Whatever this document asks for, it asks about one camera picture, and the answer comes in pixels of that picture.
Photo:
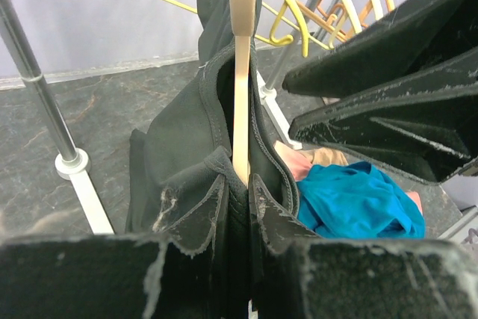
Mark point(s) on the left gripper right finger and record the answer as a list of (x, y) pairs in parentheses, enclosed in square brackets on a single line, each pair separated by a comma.
[(297, 274)]

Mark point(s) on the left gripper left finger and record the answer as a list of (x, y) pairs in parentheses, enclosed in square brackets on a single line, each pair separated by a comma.
[(177, 273)]

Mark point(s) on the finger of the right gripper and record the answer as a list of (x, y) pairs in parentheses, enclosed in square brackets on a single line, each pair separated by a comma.
[(423, 125), (417, 35)]

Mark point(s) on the teal blue t shirt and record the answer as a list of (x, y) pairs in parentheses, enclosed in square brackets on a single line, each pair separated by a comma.
[(357, 201)]

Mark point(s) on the beige t shirt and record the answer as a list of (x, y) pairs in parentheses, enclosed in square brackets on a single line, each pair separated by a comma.
[(325, 157)]

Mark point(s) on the pink t shirt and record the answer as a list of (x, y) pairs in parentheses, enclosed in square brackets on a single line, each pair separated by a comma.
[(299, 167)]

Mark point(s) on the dark grey t shirt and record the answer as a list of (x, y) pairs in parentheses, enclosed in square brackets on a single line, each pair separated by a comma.
[(188, 146)]

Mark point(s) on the yellow plastic hanger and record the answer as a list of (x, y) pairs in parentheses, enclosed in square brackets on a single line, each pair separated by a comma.
[(279, 17)]

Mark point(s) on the beige wooden hanger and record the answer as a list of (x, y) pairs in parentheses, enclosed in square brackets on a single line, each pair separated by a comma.
[(243, 24)]

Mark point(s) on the white metal clothes rack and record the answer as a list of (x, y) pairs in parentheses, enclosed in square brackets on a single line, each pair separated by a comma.
[(73, 163)]

